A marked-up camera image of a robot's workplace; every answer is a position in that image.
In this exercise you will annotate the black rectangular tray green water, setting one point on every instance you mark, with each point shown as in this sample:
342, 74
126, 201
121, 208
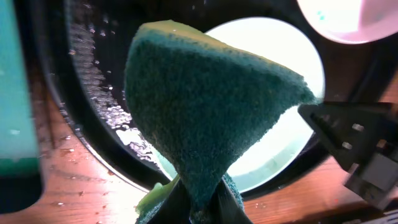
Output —
21, 184

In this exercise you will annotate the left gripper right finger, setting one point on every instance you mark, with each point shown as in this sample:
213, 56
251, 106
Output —
226, 208

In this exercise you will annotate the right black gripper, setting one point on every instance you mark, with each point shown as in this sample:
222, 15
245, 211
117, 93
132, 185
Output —
364, 134

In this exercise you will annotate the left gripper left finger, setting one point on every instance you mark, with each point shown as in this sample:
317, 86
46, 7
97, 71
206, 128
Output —
175, 208

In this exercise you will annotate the green yellow sponge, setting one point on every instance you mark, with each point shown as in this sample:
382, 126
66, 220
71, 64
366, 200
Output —
202, 109

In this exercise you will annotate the light green plate front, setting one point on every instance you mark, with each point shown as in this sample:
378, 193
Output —
280, 93

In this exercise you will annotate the white plate green stain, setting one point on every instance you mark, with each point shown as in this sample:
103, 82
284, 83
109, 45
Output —
351, 21

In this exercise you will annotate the black round tray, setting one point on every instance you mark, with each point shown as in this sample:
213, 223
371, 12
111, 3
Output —
81, 48

